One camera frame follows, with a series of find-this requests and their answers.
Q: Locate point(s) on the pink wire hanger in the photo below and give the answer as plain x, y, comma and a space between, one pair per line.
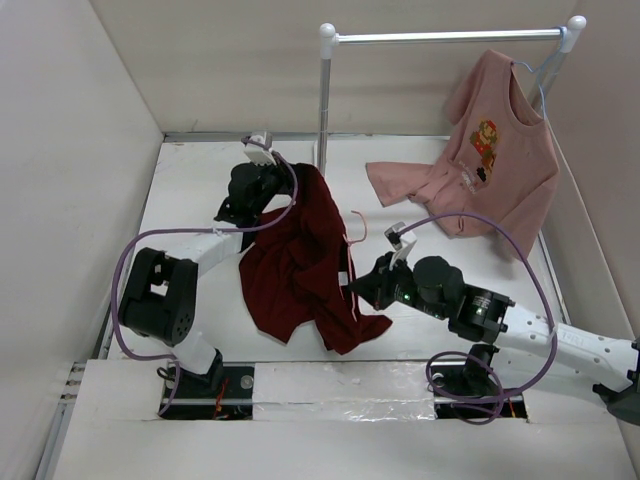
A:
351, 272

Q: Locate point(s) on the blue wire hanger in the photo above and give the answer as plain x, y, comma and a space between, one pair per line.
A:
548, 70

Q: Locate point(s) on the dark red t shirt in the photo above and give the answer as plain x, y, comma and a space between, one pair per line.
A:
291, 274

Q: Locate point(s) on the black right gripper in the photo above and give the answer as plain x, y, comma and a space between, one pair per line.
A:
374, 286

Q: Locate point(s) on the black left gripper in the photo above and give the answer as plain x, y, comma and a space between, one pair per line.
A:
282, 174

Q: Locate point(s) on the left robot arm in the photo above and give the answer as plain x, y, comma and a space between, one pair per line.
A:
154, 292

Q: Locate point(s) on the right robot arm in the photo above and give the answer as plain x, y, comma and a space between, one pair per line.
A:
491, 322

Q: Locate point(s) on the white metal clothes rack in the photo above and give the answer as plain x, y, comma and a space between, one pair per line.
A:
330, 39

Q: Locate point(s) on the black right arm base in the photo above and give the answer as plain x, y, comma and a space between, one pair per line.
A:
461, 386

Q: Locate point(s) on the pink printed t shirt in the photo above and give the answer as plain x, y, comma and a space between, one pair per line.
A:
499, 167

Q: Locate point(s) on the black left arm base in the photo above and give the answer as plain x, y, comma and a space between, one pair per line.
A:
230, 398

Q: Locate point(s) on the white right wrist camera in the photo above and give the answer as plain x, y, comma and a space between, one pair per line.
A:
401, 242

